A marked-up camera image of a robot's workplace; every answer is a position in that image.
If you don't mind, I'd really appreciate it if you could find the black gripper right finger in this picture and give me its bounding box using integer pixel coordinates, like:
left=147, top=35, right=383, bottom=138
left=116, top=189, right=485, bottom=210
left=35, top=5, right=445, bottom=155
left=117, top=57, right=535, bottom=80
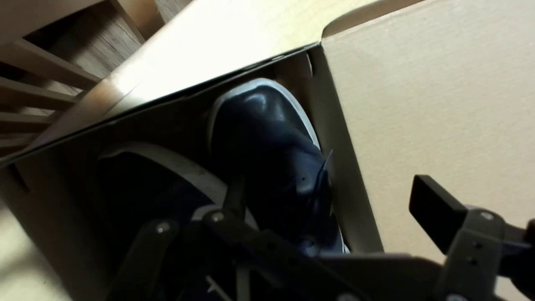
left=408, top=174, right=535, bottom=301

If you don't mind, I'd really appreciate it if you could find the black striped shoe box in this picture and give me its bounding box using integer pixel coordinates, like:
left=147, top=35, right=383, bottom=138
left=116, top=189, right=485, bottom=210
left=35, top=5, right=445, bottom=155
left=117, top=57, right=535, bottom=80
left=0, top=0, right=535, bottom=301

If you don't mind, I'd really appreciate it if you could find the light wooden chair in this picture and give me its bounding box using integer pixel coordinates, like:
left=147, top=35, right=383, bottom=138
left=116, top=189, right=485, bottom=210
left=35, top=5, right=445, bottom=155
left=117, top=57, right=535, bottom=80
left=0, top=0, right=169, bottom=164

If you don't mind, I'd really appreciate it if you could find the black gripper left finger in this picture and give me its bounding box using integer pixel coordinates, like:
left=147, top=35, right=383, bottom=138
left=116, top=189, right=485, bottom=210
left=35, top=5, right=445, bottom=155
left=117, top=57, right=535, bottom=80
left=107, top=174, right=348, bottom=301

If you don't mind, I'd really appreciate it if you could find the navy sneaker with white swoosh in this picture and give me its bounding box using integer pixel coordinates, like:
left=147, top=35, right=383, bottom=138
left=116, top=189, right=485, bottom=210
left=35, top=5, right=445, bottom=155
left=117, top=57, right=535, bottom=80
left=97, top=140, right=259, bottom=301

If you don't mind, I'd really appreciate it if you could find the navy sneaker with white sole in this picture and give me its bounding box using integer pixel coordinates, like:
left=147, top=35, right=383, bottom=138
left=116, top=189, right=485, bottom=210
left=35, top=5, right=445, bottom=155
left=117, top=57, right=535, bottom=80
left=208, top=77, right=355, bottom=259

